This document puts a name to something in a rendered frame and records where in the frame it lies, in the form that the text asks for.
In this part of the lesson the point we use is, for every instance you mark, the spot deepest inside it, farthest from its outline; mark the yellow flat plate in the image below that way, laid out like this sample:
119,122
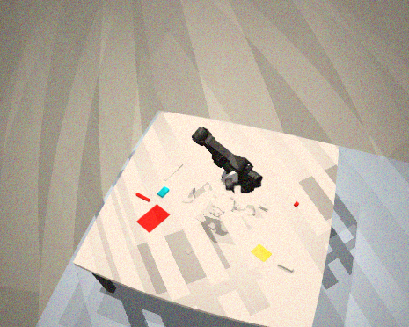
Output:
261,253

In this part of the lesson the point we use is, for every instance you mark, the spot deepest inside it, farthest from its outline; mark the teal rectangular block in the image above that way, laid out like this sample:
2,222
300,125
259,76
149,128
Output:
163,192

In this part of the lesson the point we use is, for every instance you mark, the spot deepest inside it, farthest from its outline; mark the red flat bar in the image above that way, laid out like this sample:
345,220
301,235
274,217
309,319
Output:
142,197

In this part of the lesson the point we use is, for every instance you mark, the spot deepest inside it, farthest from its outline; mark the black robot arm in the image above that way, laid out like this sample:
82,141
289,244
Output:
225,159

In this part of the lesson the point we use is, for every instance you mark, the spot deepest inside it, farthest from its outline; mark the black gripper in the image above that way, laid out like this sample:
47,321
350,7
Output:
229,184

